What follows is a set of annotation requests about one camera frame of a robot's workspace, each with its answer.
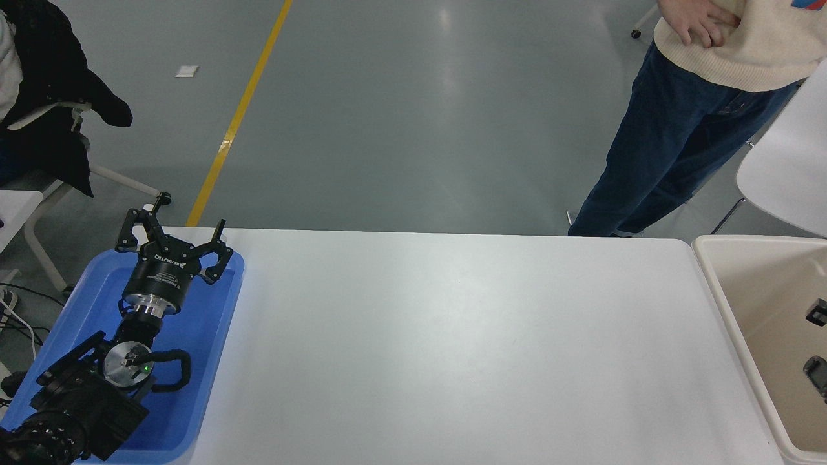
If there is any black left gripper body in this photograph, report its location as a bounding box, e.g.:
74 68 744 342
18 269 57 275
123 235 210 305

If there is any person's right hand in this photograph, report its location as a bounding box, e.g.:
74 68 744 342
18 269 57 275
658 0 741 50

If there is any large pale bin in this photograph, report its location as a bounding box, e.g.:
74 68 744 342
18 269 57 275
693 235 827 465

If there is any blue plastic tray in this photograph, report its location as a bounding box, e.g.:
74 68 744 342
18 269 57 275
0 249 246 464

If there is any white office chair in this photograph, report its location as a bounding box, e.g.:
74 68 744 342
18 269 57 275
6 100 163 293

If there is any white side table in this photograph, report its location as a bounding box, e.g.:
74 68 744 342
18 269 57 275
0 189 45 254

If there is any white shell chair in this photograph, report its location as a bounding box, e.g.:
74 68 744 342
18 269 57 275
711 58 827 238

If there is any person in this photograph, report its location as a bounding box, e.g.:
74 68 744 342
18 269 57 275
0 0 134 198
567 0 827 238

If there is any black round floor object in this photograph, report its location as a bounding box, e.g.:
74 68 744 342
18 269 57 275
0 370 28 398

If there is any white chair with casters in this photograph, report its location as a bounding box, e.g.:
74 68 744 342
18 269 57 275
631 5 661 39

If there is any black floor cable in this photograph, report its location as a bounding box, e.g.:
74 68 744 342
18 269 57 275
0 282 67 309

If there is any white floor cable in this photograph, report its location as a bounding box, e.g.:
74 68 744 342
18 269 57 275
0 298 39 360

